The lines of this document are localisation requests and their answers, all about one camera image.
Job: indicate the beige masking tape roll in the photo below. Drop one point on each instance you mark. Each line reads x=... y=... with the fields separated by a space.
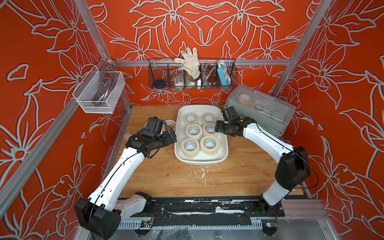
x=208 y=118
x=194 y=131
x=190 y=148
x=209 y=130
x=191 y=118
x=209 y=145
x=170 y=124

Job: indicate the small clear plastic packet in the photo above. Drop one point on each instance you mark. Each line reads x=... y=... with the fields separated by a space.
x=127 y=136

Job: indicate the white work glove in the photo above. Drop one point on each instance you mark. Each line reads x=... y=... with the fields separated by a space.
x=190 y=63

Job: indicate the translucent lidded storage box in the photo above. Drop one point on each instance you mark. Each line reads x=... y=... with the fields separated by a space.
x=271 y=113

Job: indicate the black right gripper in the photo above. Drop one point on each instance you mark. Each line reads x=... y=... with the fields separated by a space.
x=219 y=124

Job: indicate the white power adapter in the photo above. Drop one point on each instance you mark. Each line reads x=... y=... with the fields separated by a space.
x=179 y=80

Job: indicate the white plastic storage tray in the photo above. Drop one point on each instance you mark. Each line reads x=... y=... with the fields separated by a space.
x=201 y=159

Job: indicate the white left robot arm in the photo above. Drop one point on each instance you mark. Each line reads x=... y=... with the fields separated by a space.
x=101 y=213

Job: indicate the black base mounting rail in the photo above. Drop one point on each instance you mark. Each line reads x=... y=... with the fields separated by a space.
x=247 y=206

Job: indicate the white mesh wall basket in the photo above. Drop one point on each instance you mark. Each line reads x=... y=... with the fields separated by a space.
x=100 y=92

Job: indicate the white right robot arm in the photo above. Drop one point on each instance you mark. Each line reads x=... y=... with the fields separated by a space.
x=293 y=164

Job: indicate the black wire wall basket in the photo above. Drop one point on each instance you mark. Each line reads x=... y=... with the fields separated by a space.
x=167 y=68

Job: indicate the dark blue round object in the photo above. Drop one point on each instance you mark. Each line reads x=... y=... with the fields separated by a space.
x=159 y=83

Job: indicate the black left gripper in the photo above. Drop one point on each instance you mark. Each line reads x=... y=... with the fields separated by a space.
x=168 y=139

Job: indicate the blue white box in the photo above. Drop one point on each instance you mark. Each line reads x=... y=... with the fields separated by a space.
x=223 y=74

